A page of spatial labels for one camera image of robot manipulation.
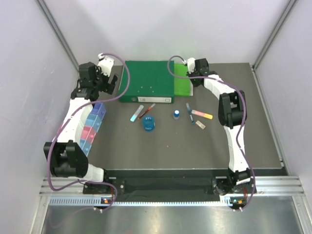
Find pink plastic bin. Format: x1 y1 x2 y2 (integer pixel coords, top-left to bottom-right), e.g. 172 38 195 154
80 126 97 144

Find light green plastic folder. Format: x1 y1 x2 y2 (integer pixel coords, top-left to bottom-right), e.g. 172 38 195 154
174 63 193 97

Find pink orange highlighter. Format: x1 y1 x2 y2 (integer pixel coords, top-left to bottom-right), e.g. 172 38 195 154
191 110 213 119

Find small blue capped bottle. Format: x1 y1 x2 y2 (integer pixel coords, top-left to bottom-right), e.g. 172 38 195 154
174 110 180 119

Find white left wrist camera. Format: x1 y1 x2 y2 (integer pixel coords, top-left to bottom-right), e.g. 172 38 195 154
97 53 115 77

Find small clear eraser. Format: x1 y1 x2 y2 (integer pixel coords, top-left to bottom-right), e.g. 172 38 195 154
195 120 206 130

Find blue round tape dispenser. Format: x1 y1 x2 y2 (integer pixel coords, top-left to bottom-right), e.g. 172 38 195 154
142 116 156 132

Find slotted cable duct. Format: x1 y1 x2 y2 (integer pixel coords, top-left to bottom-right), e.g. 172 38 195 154
48 196 244 207

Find dark green ring binder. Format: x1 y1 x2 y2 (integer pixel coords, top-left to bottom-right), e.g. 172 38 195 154
119 60 175 103

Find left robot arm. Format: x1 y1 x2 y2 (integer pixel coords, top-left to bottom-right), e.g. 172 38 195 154
43 57 117 194

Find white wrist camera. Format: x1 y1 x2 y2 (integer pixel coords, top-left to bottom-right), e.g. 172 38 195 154
183 58 195 74
97 53 115 77

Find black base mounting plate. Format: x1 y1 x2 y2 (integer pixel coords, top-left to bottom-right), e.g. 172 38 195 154
82 168 257 202

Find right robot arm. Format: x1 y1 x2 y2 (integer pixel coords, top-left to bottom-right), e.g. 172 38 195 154
186 58 251 195

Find red pen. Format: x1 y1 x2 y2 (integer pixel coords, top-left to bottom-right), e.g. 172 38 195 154
137 103 156 120

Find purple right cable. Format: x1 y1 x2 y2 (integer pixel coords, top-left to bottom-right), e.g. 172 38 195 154
167 55 256 212

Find aluminium rail frame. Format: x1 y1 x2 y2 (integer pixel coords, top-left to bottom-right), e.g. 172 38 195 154
39 176 304 196

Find purple plastic bin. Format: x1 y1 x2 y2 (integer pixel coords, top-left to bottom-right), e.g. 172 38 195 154
91 102 106 121

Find blue pen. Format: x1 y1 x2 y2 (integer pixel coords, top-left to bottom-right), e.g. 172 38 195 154
186 103 195 125

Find blue capped glue stick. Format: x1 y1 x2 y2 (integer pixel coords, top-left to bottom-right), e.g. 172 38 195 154
130 105 144 122

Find light blue end bin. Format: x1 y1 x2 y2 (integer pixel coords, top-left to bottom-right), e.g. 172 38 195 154
79 139 92 156

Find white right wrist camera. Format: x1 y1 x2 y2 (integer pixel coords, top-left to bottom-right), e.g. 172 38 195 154
183 58 195 74

